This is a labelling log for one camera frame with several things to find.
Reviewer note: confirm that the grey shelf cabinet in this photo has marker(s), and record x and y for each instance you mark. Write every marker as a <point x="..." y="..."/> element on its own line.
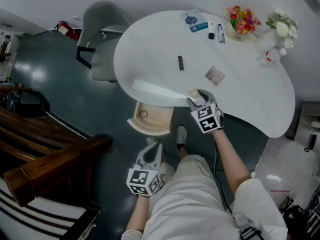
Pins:
<point x="307" y="124"/>

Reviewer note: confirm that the person's beige shorts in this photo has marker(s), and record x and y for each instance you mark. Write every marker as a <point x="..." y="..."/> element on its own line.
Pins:
<point x="195" y="169"/>

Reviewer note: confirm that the white curved table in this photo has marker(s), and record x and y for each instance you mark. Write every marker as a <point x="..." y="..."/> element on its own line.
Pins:
<point x="155" y="46"/>

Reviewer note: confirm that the person's right forearm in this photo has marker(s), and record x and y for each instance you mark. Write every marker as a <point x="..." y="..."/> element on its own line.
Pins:
<point x="231" y="161"/>

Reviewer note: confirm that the pale blue tube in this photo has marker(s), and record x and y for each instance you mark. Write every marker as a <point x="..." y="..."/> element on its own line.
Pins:
<point x="221" y="33"/>

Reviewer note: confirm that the person's right shoe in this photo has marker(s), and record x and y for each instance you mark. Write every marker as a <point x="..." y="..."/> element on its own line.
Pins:
<point x="181" y="136"/>

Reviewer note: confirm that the white storage rack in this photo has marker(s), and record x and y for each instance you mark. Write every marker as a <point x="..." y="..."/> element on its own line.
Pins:
<point x="10" y="45"/>

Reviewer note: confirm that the red strip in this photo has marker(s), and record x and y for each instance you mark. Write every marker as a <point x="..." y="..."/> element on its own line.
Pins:
<point x="280" y="191"/>

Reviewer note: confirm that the teal packet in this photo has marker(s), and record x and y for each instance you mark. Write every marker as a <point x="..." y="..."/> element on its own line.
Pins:
<point x="198" y="27"/>

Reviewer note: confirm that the black tripod clutter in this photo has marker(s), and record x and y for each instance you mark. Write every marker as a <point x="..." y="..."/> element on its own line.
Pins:
<point x="300" y="214"/>

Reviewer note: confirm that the clear plastic sachet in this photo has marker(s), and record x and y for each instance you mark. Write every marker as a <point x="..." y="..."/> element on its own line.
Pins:
<point x="214" y="75"/>

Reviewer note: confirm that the white tube with black cap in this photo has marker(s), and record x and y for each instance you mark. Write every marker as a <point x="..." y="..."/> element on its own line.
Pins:
<point x="212" y="30"/>

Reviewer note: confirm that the person's left forearm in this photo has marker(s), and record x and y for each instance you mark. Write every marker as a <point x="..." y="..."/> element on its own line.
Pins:
<point x="138" y="214"/>

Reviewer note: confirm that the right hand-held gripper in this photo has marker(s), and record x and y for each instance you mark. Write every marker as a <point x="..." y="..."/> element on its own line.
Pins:
<point x="207" y="119"/>

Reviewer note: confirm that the white flowers in white vase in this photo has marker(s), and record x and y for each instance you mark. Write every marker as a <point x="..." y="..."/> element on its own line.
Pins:
<point x="282" y="29"/>

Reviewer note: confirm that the large wooden drawer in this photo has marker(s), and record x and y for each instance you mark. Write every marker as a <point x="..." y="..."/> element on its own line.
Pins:
<point x="157" y="121"/>

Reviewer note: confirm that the striped white cushioned seat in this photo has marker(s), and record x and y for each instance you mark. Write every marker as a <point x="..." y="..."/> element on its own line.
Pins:
<point x="37" y="214"/>

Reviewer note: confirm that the person's right leg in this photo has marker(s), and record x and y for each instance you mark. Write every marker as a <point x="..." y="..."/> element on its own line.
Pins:
<point x="184" y="152"/>

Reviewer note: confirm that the red fire extinguisher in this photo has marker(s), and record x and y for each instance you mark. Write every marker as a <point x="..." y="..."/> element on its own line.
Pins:
<point x="68" y="31"/>

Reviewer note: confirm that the beige makeup sponge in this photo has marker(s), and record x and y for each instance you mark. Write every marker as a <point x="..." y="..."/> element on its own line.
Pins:
<point x="193" y="92"/>

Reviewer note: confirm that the black seat frame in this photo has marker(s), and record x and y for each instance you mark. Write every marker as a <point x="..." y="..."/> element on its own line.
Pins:
<point x="30" y="104"/>

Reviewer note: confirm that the grey upholstered chair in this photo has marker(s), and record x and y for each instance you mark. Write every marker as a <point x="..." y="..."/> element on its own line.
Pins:
<point x="102" y="21"/>

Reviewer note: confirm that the colourful flowers in white pot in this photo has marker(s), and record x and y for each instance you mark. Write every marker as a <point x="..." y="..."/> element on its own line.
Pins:
<point x="242" y="21"/>

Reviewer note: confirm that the round compact mirror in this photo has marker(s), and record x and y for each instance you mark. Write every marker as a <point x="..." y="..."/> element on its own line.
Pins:
<point x="144" y="113"/>

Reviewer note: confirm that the clear bottle with red label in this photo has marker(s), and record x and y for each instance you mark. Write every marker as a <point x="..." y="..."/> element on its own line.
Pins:
<point x="270" y="57"/>

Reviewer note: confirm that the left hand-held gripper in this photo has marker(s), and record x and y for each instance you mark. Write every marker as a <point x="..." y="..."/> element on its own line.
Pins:
<point x="143" y="181"/>

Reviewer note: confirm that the person's white shirt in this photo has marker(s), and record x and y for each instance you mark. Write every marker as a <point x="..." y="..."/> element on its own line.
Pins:
<point x="195" y="214"/>

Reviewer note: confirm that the black lipstick tube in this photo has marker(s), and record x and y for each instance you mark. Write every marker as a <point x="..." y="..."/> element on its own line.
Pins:
<point x="180" y="63"/>

